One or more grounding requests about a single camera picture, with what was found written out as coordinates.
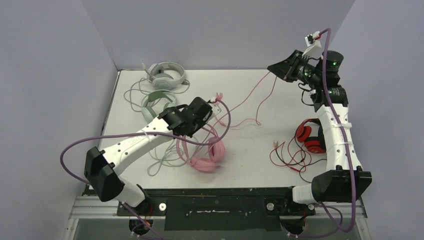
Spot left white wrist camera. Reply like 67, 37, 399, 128
208, 100, 222, 116

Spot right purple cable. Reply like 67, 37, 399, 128
281, 28, 358, 239

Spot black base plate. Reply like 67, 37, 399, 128
116, 187, 318, 234

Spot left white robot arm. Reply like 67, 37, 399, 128
84, 97, 219, 215

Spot red and black headphones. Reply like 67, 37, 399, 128
268, 118, 327, 184

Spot pink cat-ear headphones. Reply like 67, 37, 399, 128
175, 71, 278, 174

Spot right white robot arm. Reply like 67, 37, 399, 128
267, 50, 372, 214

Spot mint green headphones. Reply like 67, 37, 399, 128
141, 89, 200, 177

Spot white gaming headset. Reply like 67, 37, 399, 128
123, 61, 191, 114

